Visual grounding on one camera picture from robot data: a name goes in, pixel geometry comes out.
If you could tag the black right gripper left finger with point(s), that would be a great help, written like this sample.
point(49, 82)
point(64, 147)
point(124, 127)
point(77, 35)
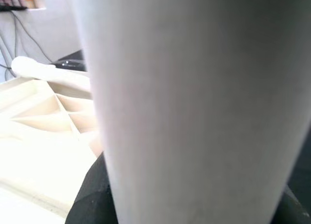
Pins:
point(94, 202)

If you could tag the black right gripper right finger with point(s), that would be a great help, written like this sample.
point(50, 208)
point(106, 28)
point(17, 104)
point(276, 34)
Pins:
point(294, 211)

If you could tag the white plastic table leg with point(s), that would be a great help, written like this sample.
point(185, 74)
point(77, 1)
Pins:
point(194, 100)
point(26, 66)

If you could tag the white plastic children table top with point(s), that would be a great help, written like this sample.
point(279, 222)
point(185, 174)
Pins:
point(36, 136)

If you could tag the black tablecloth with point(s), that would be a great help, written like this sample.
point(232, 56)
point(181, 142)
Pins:
point(73, 56)

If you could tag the black shelf ledge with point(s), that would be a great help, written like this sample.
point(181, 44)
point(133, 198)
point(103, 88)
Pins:
point(12, 7)

